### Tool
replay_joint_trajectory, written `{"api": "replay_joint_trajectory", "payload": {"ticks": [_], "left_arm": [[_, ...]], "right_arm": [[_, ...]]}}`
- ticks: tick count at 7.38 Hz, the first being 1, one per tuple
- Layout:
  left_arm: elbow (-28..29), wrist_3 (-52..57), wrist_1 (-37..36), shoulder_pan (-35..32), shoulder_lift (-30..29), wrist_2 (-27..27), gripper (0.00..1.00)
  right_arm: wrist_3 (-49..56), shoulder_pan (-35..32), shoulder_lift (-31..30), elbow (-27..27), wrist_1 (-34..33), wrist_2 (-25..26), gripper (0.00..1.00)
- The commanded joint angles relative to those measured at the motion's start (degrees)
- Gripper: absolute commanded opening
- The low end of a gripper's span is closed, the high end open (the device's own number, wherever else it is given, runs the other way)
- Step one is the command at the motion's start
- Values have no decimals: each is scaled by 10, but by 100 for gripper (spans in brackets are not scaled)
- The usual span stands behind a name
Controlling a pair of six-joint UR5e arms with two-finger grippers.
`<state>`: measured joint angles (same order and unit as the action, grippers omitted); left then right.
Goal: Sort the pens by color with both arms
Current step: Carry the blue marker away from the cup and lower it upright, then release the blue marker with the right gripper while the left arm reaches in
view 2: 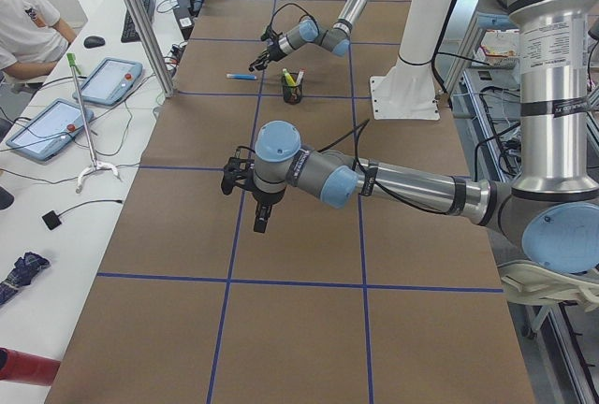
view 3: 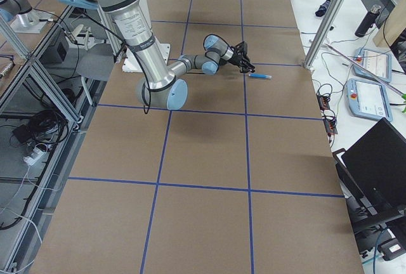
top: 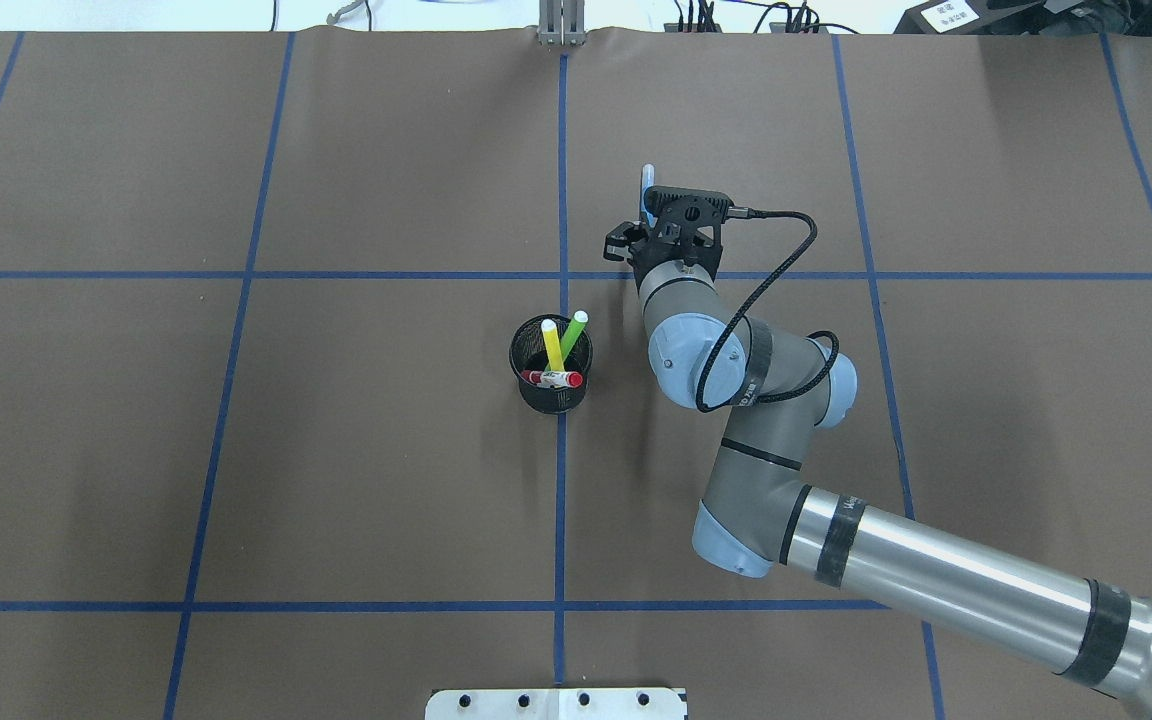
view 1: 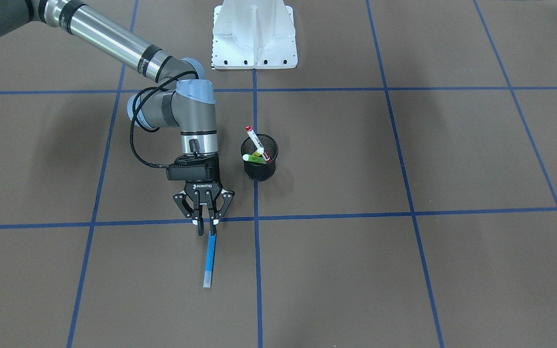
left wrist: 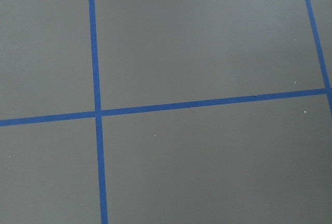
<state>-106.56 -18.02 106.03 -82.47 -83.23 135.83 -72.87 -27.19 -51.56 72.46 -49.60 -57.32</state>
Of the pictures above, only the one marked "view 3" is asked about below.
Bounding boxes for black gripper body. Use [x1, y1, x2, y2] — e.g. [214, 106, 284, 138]
[228, 45, 251, 70]

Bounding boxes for blue marker pen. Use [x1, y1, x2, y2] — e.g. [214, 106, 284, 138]
[248, 73, 272, 80]

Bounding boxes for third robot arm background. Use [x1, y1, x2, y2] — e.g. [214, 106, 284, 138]
[1, 0, 32, 22]

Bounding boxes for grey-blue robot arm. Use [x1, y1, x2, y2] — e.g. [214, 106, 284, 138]
[58, 0, 255, 110]

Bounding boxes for folded blue umbrella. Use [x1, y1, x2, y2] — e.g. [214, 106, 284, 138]
[315, 0, 331, 17]

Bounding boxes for near blue teach pendant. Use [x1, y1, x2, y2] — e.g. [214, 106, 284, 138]
[346, 79, 393, 122]

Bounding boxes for blue teach pendant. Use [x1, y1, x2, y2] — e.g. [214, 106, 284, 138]
[346, 79, 393, 122]
[355, 48, 392, 82]

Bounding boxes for black water bottle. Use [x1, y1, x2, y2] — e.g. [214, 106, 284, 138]
[355, 4, 382, 37]

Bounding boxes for far blue teach pendant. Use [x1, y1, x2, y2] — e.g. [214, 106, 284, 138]
[355, 48, 392, 82]

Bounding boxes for black laptop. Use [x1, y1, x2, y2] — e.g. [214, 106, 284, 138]
[333, 118, 405, 213]

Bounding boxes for black power adapter floor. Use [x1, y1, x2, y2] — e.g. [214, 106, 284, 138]
[12, 124, 32, 143]

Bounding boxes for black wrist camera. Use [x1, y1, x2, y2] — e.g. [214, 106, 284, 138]
[234, 41, 248, 60]

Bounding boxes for white pedestal column base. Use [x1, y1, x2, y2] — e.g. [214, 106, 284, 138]
[122, 41, 171, 73]

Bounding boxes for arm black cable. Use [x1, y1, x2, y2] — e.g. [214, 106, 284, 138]
[56, 13, 204, 115]

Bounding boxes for aluminium frame post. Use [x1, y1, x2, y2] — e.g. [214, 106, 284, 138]
[303, 0, 344, 69]

